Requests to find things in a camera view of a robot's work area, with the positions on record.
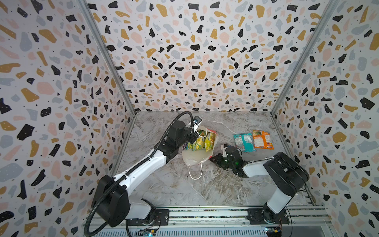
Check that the red paper gift bag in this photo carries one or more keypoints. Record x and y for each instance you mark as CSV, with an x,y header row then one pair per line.
x,y
197,152

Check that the yellow green snack packet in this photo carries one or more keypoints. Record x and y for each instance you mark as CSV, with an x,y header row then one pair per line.
x,y
209,141

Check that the orange snack packet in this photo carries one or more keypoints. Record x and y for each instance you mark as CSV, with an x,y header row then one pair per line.
x,y
262,140

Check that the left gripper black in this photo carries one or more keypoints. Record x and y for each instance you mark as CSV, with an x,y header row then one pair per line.
x,y
194,137

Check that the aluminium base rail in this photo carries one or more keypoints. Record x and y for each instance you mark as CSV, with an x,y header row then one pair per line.
x,y
226,221

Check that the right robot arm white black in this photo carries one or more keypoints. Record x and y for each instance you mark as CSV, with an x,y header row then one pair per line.
x,y
288,176

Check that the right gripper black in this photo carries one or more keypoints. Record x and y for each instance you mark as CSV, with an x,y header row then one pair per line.
x,y
218,158

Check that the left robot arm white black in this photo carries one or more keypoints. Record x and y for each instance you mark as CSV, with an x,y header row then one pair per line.
x,y
112,200

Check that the right corner aluminium post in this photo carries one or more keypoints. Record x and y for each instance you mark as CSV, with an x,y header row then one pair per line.
x,y
330,8

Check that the corner aluminium post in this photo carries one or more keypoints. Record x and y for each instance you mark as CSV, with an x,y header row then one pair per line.
x,y
104,51
330,8

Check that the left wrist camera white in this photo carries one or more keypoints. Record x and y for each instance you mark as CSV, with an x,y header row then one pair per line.
x,y
196,123

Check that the left corner aluminium post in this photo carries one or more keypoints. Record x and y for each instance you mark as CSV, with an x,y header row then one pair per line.
x,y
104,51

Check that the right circuit board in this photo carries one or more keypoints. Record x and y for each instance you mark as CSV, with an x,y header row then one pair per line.
x,y
273,232

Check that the circuit board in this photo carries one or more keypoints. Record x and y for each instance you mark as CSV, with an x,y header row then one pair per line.
x,y
273,232
147,232

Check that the left circuit board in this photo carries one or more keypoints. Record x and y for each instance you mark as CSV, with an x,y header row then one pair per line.
x,y
147,232

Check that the teal snack packet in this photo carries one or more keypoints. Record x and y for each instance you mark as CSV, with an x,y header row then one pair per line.
x,y
244,142

